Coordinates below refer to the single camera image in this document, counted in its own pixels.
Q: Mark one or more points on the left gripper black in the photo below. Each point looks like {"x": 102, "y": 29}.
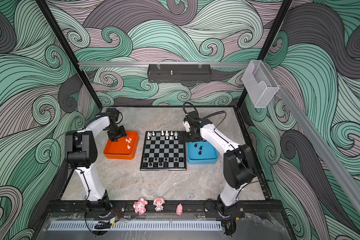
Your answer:
{"x": 123, "y": 133}

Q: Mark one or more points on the aluminium rail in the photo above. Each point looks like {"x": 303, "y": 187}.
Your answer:
{"x": 295, "y": 103}
{"x": 124, "y": 64}

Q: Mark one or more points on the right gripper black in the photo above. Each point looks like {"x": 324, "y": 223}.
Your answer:
{"x": 187, "y": 139}

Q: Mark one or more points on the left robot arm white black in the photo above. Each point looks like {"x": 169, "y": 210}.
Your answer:
{"x": 81, "y": 154}

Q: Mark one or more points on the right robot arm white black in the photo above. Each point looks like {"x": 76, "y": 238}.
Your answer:
{"x": 236, "y": 169}

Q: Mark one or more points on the pink big-eared figurine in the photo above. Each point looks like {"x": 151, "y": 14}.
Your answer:
{"x": 140, "y": 206}

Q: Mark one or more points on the pink hat doll figurine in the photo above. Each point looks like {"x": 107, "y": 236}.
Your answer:
{"x": 159, "y": 204}

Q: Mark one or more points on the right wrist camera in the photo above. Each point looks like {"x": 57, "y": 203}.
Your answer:
{"x": 192, "y": 120}

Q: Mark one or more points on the black hanging tray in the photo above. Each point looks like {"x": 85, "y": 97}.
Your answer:
{"x": 188, "y": 74}

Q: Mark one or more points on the aluminium rail back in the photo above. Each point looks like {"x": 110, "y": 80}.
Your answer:
{"x": 124, "y": 64}

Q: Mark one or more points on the blue plastic bin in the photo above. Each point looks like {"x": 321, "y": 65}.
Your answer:
{"x": 209, "y": 154}

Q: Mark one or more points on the clear plastic wall box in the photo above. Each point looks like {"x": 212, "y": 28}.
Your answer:
{"x": 260, "y": 83}

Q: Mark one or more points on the small pink pig figurine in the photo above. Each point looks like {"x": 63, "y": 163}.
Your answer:
{"x": 179, "y": 209}

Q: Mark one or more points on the aluminium rail right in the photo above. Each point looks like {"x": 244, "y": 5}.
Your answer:
{"x": 295, "y": 103}

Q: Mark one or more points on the white slotted cable duct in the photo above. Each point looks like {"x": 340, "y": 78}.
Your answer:
{"x": 139, "y": 226}

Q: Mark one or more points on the black white chessboard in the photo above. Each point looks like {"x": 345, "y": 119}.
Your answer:
{"x": 164, "y": 151}

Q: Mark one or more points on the orange plastic bin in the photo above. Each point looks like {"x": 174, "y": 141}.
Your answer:
{"x": 118, "y": 150}

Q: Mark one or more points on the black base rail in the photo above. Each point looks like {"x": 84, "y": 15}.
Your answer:
{"x": 204, "y": 208}

